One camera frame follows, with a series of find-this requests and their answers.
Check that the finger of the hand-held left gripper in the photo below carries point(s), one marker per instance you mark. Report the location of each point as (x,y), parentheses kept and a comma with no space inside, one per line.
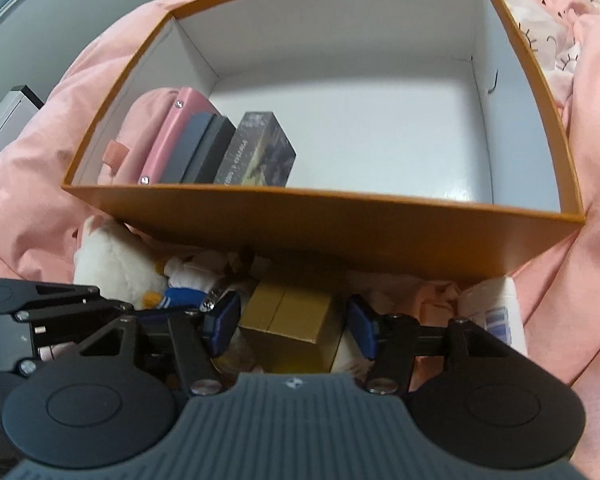
(27,367)
(65,317)

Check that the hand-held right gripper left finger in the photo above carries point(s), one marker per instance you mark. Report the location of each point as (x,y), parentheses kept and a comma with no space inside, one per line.
(225,325)

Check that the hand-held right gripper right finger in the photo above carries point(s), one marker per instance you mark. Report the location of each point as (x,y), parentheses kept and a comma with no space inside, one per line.
(362,327)

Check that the gold box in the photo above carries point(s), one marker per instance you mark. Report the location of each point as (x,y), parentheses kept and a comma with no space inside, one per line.
(290,320)

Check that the white pink-striped plush toy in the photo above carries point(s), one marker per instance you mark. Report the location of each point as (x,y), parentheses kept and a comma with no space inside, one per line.
(115,260)

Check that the orange cardboard box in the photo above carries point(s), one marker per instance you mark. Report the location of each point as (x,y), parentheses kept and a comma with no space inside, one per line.
(330,240)

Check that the white tube with blue print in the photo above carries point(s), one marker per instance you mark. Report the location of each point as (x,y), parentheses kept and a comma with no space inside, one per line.
(500,310)

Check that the dark grey box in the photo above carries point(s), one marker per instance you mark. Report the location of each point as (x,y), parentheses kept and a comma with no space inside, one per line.
(200,147)

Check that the pink cloth pouch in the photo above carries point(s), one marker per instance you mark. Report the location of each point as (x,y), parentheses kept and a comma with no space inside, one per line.
(135,125)

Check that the pink snap-button wallet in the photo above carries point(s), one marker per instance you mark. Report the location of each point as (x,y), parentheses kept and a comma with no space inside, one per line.
(180,120)

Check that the pink printed blanket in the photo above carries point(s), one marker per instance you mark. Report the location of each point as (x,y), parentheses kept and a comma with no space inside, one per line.
(20,210)

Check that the grey cabinet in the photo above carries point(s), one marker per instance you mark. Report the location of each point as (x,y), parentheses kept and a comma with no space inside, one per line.
(5,125)

